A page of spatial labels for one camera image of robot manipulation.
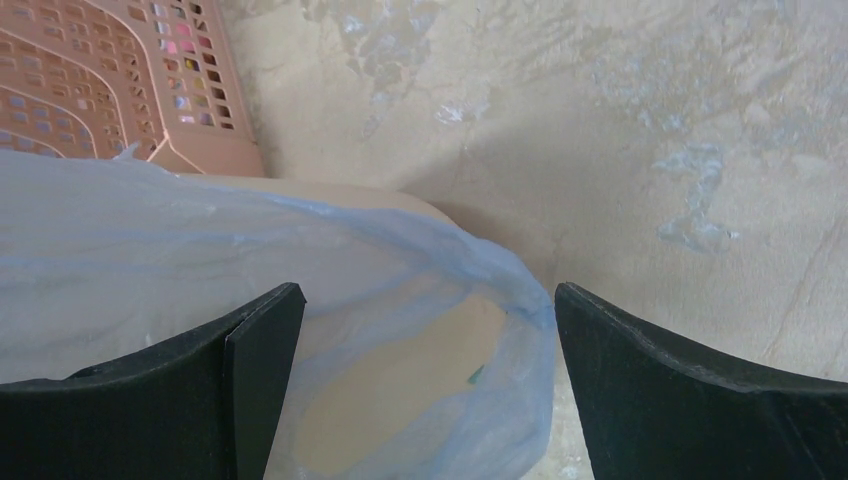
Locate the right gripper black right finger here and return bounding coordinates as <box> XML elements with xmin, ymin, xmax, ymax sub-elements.
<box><xmin>555</xmin><ymin>283</ymin><xmax>847</xmax><ymax>479</ymax></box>

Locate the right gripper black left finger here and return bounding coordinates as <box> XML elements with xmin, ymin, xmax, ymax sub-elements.
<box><xmin>1</xmin><ymin>283</ymin><xmax>306</xmax><ymax>479</ymax></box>

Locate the light blue plastic trash bag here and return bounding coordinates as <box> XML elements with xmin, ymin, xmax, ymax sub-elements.
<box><xmin>1</xmin><ymin>150</ymin><xmax>557</xmax><ymax>479</ymax></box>

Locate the beige plastic trash bin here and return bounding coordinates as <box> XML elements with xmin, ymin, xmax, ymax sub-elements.
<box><xmin>178</xmin><ymin>173</ymin><xmax>511</xmax><ymax>478</ymax></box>

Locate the pink plastic desk organizer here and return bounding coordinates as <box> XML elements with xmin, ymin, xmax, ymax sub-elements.
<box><xmin>1</xmin><ymin>0</ymin><xmax>265</xmax><ymax>177</ymax></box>

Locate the pink labelled small bottle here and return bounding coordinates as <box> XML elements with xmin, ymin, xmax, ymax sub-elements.
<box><xmin>150</xmin><ymin>1</ymin><xmax>230</xmax><ymax>127</ymax></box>

